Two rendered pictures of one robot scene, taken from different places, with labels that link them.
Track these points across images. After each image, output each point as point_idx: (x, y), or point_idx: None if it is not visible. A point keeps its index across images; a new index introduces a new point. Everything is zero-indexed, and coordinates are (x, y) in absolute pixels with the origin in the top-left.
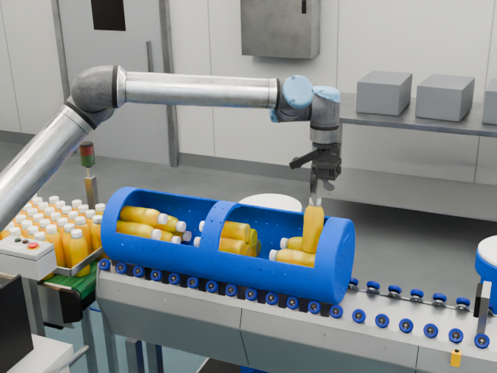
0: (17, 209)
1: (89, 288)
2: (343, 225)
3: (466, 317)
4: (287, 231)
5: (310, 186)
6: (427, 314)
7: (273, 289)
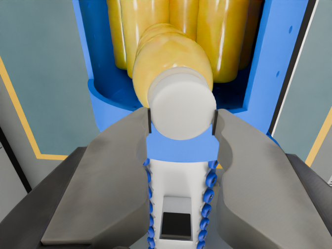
0: None
1: None
2: (165, 160)
3: (196, 190)
4: None
5: (42, 181)
6: (189, 163)
7: None
